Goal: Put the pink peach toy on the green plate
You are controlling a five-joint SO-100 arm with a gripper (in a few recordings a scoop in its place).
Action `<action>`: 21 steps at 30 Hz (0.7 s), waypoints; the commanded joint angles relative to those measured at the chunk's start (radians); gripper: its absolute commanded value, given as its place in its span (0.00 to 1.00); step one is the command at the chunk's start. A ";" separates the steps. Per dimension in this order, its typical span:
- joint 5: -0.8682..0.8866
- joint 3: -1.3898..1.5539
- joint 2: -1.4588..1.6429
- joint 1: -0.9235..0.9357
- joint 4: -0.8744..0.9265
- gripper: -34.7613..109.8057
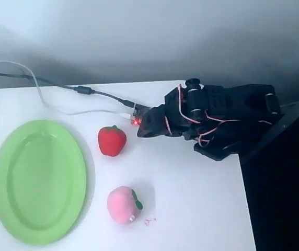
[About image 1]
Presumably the pink plush peach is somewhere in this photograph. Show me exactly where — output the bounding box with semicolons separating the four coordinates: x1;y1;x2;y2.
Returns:
107;186;144;225

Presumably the green oval plate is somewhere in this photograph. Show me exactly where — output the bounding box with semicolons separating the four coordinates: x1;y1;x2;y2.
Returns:
0;119;89;246

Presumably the controller board with red LED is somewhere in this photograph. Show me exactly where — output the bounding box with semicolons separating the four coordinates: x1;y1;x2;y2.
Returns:
130;102;151;127

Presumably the red plush strawberry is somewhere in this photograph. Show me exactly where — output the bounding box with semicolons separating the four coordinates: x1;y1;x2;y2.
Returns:
97;124;128;157

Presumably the black diagonal metal bar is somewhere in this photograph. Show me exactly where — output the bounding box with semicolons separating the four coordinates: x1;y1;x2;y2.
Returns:
239;85;299;165

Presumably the red white servo wire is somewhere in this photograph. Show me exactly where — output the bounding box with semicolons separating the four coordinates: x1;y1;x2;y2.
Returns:
165;83;246;147

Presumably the black cable with ferrite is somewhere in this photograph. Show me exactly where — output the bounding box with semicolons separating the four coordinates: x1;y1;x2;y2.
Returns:
0;70;135;108

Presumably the white cable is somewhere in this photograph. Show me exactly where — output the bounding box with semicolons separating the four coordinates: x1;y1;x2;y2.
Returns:
0;61;132;119

